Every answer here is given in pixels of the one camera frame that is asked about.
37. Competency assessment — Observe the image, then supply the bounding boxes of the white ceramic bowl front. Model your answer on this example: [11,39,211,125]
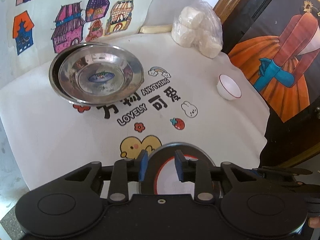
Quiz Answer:
[153,157,194,197]

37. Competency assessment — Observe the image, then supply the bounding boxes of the white ceramic bowl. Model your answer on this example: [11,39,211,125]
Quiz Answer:
[216,74,242,100]
[153,157,194,197]

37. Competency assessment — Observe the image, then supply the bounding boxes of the deep steel bowl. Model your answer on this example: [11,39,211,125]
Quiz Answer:
[139,142,215,195]

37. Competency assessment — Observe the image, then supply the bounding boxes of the white ceramic bowl back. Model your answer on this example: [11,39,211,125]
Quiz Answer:
[216,74,242,100]

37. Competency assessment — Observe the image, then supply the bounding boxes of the steel plate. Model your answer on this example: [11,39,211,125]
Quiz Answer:
[48,42,111,107]
[57,43,144,106]

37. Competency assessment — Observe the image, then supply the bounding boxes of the person's right hand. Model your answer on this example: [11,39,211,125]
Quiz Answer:
[308,217,320,229]

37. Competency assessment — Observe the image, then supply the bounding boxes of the white printed tablecloth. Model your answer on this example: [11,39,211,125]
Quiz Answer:
[1,34,270,189]

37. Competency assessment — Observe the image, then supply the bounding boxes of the orange dress woman painting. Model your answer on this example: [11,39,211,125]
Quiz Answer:
[228,0,319,122]

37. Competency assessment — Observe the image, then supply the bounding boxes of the plastic bag of buns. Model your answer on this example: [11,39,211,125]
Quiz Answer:
[171,1,223,59]

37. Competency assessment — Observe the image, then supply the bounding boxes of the wooden rolling pin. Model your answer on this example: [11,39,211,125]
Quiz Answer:
[139,24,172,34]

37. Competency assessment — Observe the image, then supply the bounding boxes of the houses drawing paper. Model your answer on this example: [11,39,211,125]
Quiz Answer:
[5,0,152,76]

